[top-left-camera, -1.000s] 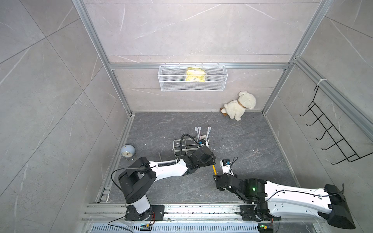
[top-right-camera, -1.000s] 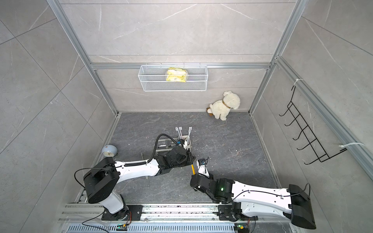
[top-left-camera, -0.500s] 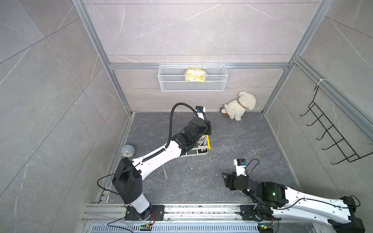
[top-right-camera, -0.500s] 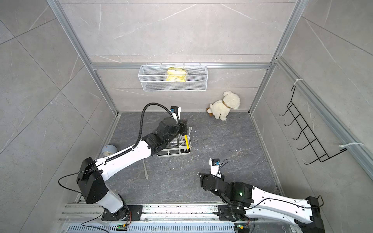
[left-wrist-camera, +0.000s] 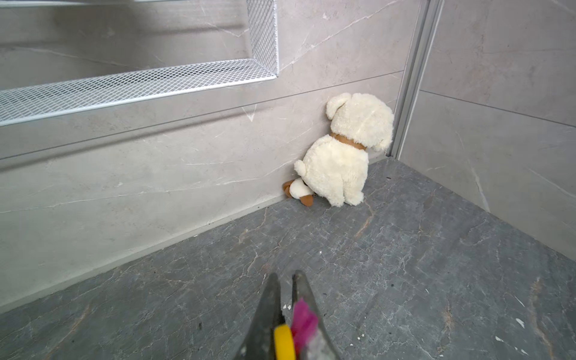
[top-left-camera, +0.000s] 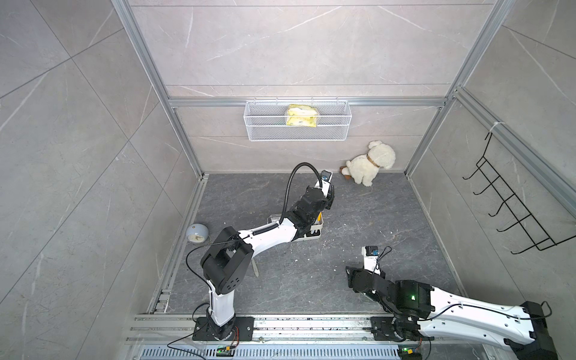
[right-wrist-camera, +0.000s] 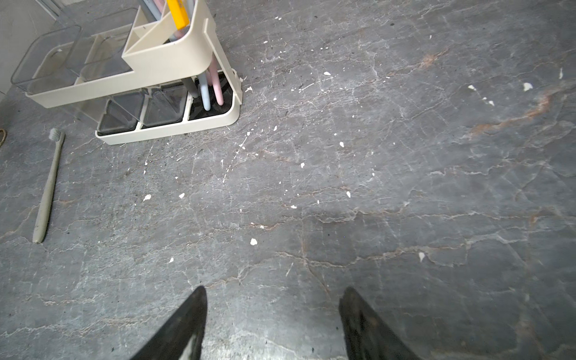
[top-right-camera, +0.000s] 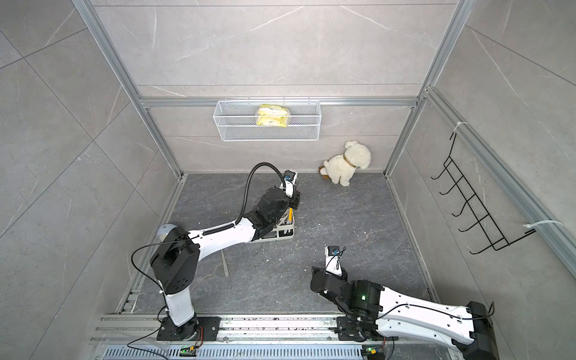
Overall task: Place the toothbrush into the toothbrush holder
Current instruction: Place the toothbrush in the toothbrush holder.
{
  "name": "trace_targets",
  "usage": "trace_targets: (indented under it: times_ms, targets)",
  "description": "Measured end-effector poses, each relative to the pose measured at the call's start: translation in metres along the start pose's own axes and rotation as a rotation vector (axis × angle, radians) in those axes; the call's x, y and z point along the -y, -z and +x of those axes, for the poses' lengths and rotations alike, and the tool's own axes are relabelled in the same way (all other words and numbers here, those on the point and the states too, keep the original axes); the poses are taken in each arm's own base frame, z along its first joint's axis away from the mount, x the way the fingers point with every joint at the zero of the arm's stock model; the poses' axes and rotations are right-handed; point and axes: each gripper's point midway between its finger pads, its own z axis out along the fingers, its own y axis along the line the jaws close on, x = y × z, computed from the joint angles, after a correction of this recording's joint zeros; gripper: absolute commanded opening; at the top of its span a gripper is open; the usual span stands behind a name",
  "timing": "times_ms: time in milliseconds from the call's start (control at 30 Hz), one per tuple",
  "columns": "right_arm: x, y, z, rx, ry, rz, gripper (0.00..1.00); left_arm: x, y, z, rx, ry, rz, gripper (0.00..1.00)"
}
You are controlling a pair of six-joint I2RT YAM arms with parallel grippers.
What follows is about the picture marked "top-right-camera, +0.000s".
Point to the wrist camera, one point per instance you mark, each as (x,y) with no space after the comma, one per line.
(333,254)
(289,185)

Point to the black wall hook rack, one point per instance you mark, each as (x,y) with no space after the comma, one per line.
(473,205)

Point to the yellow packet in basket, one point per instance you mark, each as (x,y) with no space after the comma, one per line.
(272,115)

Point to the white toothbrush holder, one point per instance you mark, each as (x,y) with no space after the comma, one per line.
(282,231)

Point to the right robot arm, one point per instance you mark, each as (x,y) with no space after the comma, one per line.
(373,312)

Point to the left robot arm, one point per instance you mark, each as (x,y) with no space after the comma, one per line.
(178,252)

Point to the white plush dog toy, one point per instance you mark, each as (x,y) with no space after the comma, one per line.
(342,167)

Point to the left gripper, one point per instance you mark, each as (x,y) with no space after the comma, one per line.
(292,199)

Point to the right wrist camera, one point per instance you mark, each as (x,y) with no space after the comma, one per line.
(333,254)

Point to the grey-green toothbrush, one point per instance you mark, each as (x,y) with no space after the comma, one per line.
(224,263)

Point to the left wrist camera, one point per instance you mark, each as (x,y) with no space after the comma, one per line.
(289,185)

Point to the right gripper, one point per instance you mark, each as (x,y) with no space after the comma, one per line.
(313,271)

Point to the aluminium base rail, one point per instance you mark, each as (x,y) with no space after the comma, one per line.
(256,336)

